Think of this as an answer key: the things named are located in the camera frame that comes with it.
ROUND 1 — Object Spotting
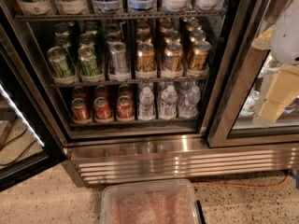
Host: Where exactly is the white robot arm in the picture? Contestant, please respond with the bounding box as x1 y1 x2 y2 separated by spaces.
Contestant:
251 0 299 127

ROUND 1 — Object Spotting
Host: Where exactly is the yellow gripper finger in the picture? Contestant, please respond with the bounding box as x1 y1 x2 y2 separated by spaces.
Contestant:
251 25 275 50
258 65 299 121

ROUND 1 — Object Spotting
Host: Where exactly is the water bottle front left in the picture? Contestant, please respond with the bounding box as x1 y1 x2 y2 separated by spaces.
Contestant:
138 87 154 120

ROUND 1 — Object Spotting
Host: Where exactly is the gold can front left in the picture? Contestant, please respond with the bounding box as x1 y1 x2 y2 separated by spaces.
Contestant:
136 42 156 73

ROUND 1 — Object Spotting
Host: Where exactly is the steel fridge bottom grille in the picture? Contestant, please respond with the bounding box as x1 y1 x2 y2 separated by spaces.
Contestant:
63 135 299 187

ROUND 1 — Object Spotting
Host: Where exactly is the gold can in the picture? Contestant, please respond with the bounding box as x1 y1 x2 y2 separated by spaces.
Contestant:
163 42 183 72
136 42 156 73
188 41 211 71

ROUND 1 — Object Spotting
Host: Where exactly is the red coke can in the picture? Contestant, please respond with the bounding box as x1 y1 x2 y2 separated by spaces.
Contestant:
118 84 133 97
93 85 108 99
72 86 88 100
71 98 91 122
117 96 134 120
93 97 112 122

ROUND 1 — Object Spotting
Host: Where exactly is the water bottle front right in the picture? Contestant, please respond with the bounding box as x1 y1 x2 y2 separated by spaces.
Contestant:
178 85 201 119

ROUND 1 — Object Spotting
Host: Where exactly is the gold can front middle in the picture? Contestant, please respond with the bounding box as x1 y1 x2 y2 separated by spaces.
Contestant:
163 42 183 72

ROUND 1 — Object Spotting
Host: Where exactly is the closed fridge right door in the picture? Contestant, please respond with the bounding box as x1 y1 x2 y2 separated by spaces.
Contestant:
207 0 299 148

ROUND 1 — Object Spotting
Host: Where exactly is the water bottle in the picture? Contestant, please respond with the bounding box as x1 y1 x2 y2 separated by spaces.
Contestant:
138 87 154 120
159 85 178 119
178 85 201 119

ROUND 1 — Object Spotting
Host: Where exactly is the water bottle front middle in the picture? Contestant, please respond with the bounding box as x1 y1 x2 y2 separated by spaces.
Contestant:
159 85 178 119

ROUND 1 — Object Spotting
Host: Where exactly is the white can behind glass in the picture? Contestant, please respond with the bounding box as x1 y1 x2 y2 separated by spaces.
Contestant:
240 91 260 117

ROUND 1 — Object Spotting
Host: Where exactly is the clear plastic bin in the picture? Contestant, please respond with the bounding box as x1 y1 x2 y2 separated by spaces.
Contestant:
100 179 206 224

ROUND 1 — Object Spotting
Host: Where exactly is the gold can front right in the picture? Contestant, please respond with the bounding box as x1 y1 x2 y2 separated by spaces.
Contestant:
188 41 211 71

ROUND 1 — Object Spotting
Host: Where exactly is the green can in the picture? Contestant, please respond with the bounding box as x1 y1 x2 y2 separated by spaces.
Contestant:
47 46 75 78
78 45 102 77

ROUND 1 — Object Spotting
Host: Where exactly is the silver can front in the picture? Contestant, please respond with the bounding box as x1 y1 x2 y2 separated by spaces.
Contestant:
109 42 129 75

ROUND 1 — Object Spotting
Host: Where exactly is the open fridge glass door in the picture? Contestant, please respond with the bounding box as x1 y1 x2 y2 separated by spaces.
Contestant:
0 10 64 191

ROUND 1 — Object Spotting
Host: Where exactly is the green can front left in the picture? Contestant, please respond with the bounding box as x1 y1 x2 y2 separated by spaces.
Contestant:
47 46 75 78

